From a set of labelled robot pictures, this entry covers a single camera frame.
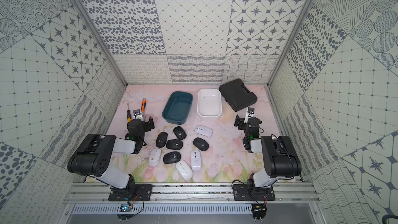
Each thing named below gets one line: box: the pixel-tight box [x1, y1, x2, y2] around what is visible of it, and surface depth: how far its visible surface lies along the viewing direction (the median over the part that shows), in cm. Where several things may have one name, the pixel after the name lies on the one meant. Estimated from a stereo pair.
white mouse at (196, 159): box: [190, 149, 202, 172], surface depth 85 cm
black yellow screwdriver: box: [126, 103, 132, 123], surface depth 103 cm
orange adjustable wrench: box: [140, 97, 147, 112], surface depth 110 cm
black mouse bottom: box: [162, 151, 182, 165], surface depth 85 cm
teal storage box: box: [161, 91, 194, 125], surface depth 108 cm
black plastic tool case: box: [219, 78, 258, 112], surface depth 111 cm
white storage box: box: [196, 88, 223, 121], surface depth 110 cm
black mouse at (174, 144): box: [165, 138, 183, 150], surface depth 90 cm
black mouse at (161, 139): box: [155, 131, 168, 148], surface depth 92 cm
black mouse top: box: [173, 126, 188, 141], surface depth 95 cm
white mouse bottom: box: [175, 159, 194, 181], surface depth 81 cm
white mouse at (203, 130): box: [194, 124, 213, 138], surface depth 97 cm
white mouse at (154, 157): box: [148, 148, 162, 167], surface depth 85 cm
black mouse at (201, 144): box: [192, 137, 210, 152], surface depth 91 cm
